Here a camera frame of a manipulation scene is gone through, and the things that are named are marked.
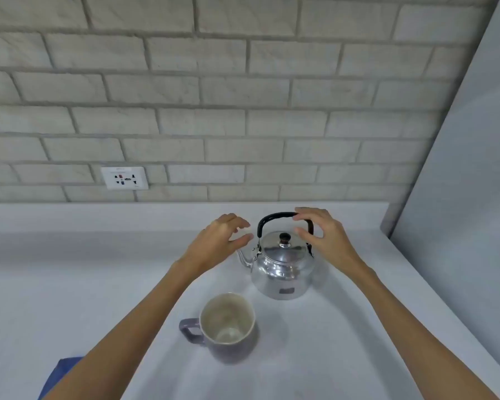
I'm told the person's right hand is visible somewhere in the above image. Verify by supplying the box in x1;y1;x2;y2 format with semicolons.
292;207;376;282

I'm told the person's left hand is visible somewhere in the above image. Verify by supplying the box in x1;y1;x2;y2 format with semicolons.
179;213;254;281

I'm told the silver kettle with black handle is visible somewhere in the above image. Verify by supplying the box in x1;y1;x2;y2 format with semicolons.
236;212;317;301

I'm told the purple ceramic mug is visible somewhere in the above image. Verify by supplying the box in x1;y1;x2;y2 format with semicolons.
179;292;258;365

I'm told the blue cloth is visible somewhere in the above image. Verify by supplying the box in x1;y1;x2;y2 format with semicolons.
37;357;84;400

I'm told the person's left forearm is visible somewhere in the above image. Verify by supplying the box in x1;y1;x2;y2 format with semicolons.
43;260;211;400

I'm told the person's right forearm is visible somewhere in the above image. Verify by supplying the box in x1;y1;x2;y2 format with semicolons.
337;264;500;400

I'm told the white countertop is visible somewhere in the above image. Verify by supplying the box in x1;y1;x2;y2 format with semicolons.
0;202;491;400

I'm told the silver kettle lid black knob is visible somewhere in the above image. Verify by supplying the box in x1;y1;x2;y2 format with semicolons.
259;230;308;263

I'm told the white tall cabinet panel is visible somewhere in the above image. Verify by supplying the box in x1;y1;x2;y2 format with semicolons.
389;0;500;371

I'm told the white wall power outlet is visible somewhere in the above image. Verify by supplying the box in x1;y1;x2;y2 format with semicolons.
100;166;149;191

